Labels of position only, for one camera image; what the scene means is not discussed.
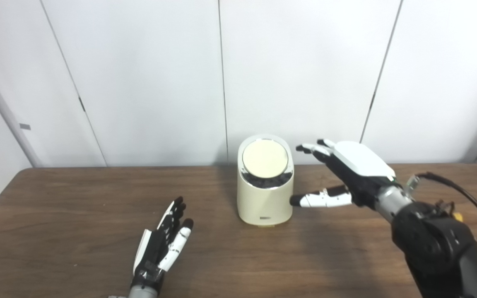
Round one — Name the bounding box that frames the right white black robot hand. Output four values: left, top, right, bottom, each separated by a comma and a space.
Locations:
290, 139, 396, 209

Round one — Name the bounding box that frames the yellow wire connector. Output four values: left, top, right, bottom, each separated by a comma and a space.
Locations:
435, 200, 463, 222

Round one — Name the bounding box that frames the black bin liner bag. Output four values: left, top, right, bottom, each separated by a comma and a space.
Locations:
241, 168, 294, 189

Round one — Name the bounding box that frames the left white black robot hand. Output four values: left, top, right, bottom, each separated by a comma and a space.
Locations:
133, 197, 194, 288

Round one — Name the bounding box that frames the round cream bin lid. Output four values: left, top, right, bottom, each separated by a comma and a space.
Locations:
242, 139, 289, 179

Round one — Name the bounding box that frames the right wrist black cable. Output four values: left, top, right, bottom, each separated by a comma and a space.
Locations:
406, 172, 477, 249

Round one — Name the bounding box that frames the cream-colored round bin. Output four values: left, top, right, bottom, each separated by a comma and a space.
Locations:
236, 134, 294, 227

